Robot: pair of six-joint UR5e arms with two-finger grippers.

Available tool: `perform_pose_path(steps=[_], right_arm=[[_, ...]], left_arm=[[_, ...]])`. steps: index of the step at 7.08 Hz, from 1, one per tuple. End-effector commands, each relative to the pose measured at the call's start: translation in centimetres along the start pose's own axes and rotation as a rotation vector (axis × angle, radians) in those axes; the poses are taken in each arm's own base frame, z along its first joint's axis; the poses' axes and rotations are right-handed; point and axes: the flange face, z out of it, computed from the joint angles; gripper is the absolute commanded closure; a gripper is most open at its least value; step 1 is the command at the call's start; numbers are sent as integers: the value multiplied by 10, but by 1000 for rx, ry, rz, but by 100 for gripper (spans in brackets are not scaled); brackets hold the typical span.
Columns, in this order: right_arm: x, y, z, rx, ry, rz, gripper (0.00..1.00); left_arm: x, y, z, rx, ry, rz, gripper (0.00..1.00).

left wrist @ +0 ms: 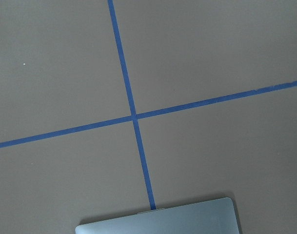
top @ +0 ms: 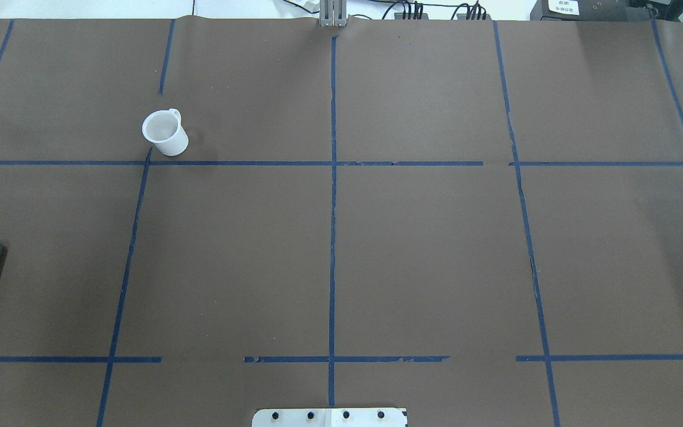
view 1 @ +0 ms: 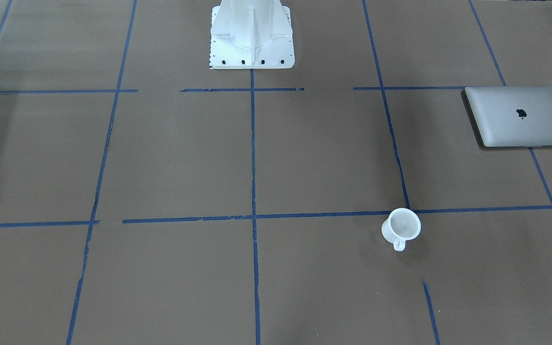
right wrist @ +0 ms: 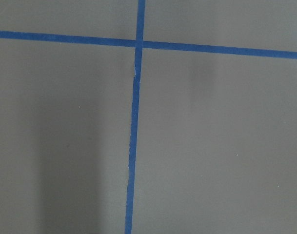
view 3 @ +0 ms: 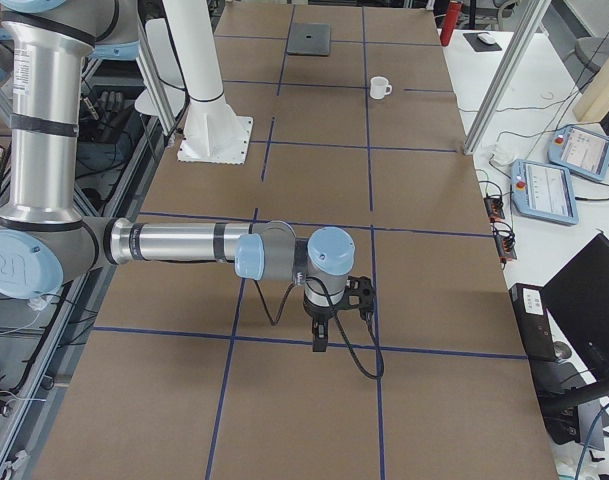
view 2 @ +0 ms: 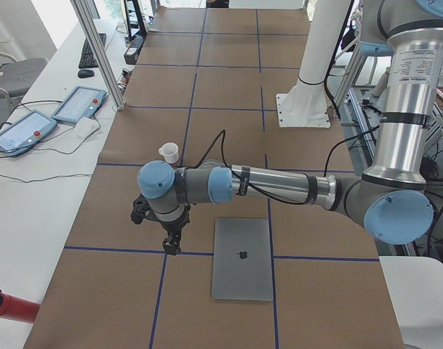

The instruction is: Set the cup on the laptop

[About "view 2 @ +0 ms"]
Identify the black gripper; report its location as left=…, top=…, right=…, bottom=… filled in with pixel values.
left=160, top=214, right=190, bottom=255

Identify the white paper cup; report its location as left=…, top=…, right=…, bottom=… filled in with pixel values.
left=158, top=143, right=179, bottom=164

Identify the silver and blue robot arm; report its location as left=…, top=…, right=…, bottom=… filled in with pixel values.
left=131, top=1, right=443, bottom=254

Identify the grey closed laptop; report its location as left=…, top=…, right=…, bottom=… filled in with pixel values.
left=212, top=217, right=274, bottom=302

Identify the white crumpled cloth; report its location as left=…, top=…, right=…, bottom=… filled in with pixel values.
left=73, top=118, right=100, bottom=140

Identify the far blue teach pendant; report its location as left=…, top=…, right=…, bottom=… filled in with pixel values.
left=52, top=86, right=106, bottom=124

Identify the blue teach pendant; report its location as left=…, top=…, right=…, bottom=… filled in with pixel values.
left=0, top=110, right=57, bottom=156
left=52, top=86, right=106, bottom=124

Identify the brown paper table cover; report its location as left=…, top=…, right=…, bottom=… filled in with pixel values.
left=25, top=9, right=403, bottom=348

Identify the red cylinder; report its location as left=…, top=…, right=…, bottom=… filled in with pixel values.
left=0, top=290, right=40, bottom=324

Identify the near blue teach pendant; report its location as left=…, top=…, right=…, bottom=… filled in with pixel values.
left=0, top=110, right=57, bottom=156

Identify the black computer mouse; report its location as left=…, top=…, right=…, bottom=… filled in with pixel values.
left=77, top=68, right=95, bottom=79

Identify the black box on table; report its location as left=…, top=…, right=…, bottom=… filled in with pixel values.
left=124, top=36, right=145, bottom=65

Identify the black keyboard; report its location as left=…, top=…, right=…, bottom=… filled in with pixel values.
left=78, top=39, right=98, bottom=69

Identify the grey office chair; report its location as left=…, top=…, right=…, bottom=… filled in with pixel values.
left=0, top=38, right=48, bottom=112

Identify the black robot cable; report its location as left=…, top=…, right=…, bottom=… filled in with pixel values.
left=195, top=129, right=380, bottom=205

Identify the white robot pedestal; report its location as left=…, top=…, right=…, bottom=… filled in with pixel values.
left=276, top=0, right=353, bottom=128

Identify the aluminium frame post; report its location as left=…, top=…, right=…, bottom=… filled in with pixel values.
left=71, top=0, right=125, bottom=111

